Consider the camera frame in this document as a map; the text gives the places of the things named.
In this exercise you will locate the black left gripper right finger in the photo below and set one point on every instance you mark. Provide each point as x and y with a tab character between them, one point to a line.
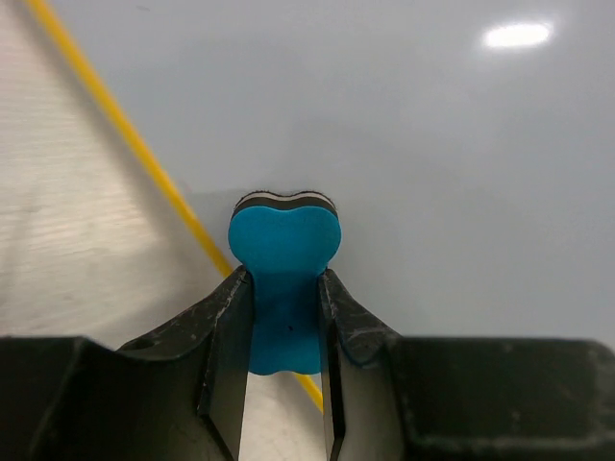
390	397

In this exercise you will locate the blue bone shaped eraser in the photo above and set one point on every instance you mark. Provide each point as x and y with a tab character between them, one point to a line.
285	242

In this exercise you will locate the yellow framed whiteboard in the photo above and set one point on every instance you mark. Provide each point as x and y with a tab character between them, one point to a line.
467	145

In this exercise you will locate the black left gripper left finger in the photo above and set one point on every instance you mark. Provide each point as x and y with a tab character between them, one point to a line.
174	393

